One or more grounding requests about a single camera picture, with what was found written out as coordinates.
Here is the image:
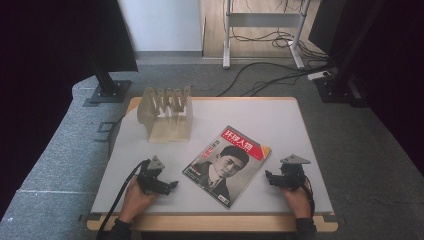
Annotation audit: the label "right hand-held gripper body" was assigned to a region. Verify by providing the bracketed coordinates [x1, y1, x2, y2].
[273, 153, 312, 191]

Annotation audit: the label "wooden file rack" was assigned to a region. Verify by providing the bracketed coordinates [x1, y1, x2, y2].
[136, 85, 194, 145]

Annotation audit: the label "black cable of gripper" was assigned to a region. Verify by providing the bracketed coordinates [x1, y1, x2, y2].
[95, 159, 151, 240]
[301, 173, 316, 218]

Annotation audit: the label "white metal desk frame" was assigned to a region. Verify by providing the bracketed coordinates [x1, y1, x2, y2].
[222, 0, 311, 70]

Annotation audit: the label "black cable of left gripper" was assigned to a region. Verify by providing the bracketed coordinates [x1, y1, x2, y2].
[95, 159, 151, 240]

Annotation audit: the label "magazine with portrait cover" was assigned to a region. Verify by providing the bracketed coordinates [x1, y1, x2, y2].
[182, 125, 272, 210]

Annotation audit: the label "white power strip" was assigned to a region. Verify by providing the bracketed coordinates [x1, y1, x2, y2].
[307, 70, 332, 82]

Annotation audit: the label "person's right hand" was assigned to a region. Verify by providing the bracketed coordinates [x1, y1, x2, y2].
[282, 185, 313, 220]

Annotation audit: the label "black floor cables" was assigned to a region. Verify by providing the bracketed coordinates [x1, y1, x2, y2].
[216, 0, 338, 98]

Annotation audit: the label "black stand with base plate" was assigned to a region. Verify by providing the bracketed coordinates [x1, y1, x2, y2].
[89, 61, 132, 104]
[313, 0, 384, 104]

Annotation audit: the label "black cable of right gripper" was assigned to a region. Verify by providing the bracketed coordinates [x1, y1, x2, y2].
[301, 173, 316, 218]

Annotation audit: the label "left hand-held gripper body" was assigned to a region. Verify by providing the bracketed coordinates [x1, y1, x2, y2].
[136, 155, 172, 196]

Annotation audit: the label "person's left hand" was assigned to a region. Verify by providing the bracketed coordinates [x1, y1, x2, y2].
[118, 175, 157, 224]

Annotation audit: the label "black curtain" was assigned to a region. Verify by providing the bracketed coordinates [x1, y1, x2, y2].
[0, 0, 139, 221]
[308, 0, 424, 174]

